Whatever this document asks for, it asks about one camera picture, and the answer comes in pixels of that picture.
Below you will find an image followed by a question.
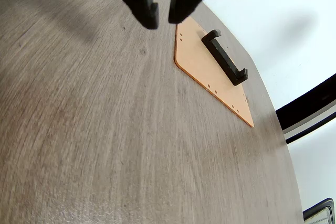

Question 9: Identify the black curved strip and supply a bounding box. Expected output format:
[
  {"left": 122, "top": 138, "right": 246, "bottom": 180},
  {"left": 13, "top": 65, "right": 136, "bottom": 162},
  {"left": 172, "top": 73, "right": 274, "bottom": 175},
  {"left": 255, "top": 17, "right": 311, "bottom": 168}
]
[{"left": 275, "top": 72, "right": 336, "bottom": 145}]

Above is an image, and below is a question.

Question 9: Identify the tan board with holes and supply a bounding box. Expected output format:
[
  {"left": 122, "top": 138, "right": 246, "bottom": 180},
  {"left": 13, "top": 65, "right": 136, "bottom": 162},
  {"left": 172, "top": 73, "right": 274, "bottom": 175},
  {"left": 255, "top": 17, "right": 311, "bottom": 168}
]
[{"left": 173, "top": 15, "right": 255, "bottom": 129}]

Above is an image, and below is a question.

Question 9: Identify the black U-shaped block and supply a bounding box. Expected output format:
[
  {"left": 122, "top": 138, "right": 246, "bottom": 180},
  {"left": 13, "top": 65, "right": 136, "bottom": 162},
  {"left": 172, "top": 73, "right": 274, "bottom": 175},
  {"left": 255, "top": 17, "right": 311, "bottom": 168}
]
[{"left": 201, "top": 29, "right": 249, "bottom": 87}]

